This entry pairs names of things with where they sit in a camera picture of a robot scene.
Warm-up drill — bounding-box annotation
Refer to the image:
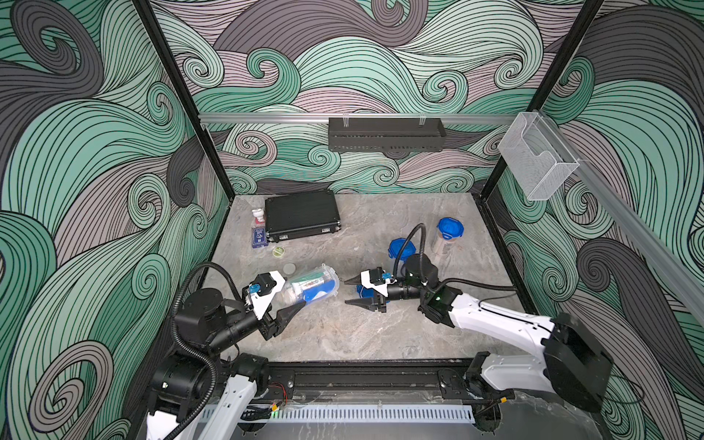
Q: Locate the aluminium wall rail right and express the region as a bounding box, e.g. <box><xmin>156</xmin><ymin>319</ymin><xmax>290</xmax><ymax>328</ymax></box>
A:
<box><xmin>544</xmin><ymin>115</ymin><xmax>703</xmax><ymax>323</ymax></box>

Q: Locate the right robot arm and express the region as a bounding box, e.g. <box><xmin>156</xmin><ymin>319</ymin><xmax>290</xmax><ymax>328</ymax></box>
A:
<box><xmin>346</xmin><ymin>255</ymin><xmax>613</xmax><ymax>414</ymax></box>

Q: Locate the black wall shelf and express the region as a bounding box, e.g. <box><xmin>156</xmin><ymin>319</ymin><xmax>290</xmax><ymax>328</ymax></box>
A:
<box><xmin>327</xmin><ymin>118</ymin><xmax>447</xmax><ymax>154</ymax></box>

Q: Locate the clear acrylic wall holder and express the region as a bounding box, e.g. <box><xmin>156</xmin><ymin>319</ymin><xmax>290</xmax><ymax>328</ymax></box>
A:
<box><xmin>499</xmin><ymin>111</ymin><xmax>579</xmax><ymax>201</ymax></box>

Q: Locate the aluminium wall rail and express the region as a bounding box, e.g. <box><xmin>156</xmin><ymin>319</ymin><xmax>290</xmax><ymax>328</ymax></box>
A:
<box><xmin>199</xmin><ymin>112</ymin><xmax>516</xmax><ymax>126</ymax></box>
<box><xmin>544</xmin><ymin>115</ymin><xmax>703</xmax><ymax>323</ymax></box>

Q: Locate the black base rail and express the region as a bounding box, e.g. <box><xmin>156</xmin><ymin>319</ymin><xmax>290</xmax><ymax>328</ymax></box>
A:
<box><xmin>256</xmin><ymin>352</ymin><xmax>548</xmax><ymax>403</ymax></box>

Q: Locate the black ribbed case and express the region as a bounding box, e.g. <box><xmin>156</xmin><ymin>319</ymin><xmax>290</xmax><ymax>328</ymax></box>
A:
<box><xmin>264</xmin><ymin>190</ymin><xmax>341</xmax><ymax>243</ymax></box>

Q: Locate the white pink small bottle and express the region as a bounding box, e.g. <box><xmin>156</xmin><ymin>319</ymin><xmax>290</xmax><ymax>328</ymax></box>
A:
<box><xmin>251</xmin><ymin>208</ymin><xmax>266</xmax><ymax>228</ymax></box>

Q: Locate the blue playing card box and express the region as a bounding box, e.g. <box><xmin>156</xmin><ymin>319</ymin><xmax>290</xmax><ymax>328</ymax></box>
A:
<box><xmin>251</xmin><ymin>228</ymin><xmax>269</xmax><ymax>249</ymax></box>

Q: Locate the small grey round cap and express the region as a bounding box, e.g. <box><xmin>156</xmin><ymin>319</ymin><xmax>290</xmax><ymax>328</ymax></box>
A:
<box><xmin>282</xmin><ymin>263</ymin><xmax>297</xmax><ymax>276</ymax></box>

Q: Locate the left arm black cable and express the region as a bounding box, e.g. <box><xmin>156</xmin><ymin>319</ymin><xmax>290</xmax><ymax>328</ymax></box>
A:
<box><xmin>164</xmin><ymin>261</ymin><xmax>249</xmax><ymax>440</ymax></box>

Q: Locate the far jar blue lid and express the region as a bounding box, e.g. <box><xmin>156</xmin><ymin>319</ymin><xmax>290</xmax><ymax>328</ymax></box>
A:
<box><xmin>431</xmin><ymin>217</ymin><xmax>465</xmax><ymax>258</ymax></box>

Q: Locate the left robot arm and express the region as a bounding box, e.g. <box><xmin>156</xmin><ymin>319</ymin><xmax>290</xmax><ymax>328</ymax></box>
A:
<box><xmin>147</xmin><ymin>282</ymin><xmax>306</xmax><ymax>439</ymax></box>

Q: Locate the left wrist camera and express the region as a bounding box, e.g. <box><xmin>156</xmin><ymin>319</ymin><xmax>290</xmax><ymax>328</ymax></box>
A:
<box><xmin>246</xmin><ymin>271</ymin><xmax>286</xmax><ymax>320</ymax></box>

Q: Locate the white perforated cable duct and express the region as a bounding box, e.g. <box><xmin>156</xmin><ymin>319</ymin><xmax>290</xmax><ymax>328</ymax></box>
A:
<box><xmin>241</xmin><ymin>404</ymin><xmax>475</xmax><ymax>425</ymax></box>

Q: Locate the aluminium wall rail back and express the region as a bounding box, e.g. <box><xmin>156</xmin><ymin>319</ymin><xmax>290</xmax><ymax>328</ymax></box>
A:
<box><xmin>199</xmin><ymin>112</ymin><xmax>516</xmax><ymax>126</ymax></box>

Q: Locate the toiletry jar blue lid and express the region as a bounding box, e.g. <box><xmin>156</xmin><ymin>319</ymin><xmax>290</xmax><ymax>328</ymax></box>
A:
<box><xmin>282</xmin><ymin>264</ymin><xmax>340</xmax><ymax>305</ymax></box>

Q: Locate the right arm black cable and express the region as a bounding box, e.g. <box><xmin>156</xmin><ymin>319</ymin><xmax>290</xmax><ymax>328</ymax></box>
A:
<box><xmin>391</xmin><ymin>222</ymin><xmax>518</xmax><ymax>293</ymax></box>

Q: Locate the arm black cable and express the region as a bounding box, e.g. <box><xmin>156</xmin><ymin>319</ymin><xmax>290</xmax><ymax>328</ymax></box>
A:
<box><xmin>164</xmin><ymin>261</ymin><xmax>249</xmax><ymax>440</ymax></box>
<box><xmin>391</xmin><ymin>222</ymin><xmax>518</xmax><ymax>293</ymax></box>

